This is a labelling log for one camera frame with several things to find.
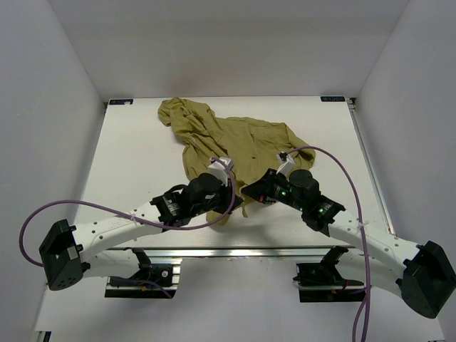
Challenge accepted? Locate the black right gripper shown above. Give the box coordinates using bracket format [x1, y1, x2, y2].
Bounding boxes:
[242, 167, 306, 212]

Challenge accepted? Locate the olive green jacket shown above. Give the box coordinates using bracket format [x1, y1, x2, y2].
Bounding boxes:
[157, 96, 317, 227]

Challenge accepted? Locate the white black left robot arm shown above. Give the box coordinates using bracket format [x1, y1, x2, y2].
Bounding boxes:
[38, 173, 243, 291]

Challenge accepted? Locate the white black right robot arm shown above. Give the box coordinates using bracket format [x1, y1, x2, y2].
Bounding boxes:
[242, 169, 455, 318]

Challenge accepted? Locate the blue label right corner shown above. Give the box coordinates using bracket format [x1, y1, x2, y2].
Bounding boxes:
[320, 95, 346, 102]

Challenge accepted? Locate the blue label corner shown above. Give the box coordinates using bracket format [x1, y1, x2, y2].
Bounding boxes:
[320, 95, 346, 102]
[108, 99, 133, 105]

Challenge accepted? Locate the blue label left corner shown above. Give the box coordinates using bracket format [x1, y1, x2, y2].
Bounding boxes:
[108, 99, 133, 105]

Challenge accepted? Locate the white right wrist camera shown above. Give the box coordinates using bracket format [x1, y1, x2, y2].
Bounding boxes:
[276, 152, 295, 176]

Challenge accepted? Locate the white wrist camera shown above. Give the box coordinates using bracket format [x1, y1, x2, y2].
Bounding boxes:
[207, 157, 234, 186]
[276, 152, 295, 176]

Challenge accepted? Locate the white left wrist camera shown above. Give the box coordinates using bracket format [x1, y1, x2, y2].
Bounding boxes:
[207, 157, 234, 186]

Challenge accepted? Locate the aluminium front rail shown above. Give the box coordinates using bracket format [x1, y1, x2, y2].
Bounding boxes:
[113, 244, 336, 261]

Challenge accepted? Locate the aluminium rail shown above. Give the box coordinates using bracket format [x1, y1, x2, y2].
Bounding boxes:
[346, 98, 396, 235]
[113, 244, 336, 261]

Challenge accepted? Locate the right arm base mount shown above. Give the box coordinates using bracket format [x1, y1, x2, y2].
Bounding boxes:
[293, 247, 366, 303]

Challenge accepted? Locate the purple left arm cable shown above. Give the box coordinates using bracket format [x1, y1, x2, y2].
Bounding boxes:
[21, 156, 237, 299]

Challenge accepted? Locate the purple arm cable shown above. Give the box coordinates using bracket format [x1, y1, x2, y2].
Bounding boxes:
[21, 156, 237, 299]
[283, 145, 372, 342]

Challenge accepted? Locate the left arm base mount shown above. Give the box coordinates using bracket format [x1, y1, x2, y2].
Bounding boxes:
[105, 248, 181, 299]

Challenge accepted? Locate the aluminium right side rail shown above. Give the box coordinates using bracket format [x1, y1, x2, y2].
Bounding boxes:
[346, 98, 396, 235]

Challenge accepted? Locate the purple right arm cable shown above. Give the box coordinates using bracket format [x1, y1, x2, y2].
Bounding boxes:
[283, 145, 372, 342]

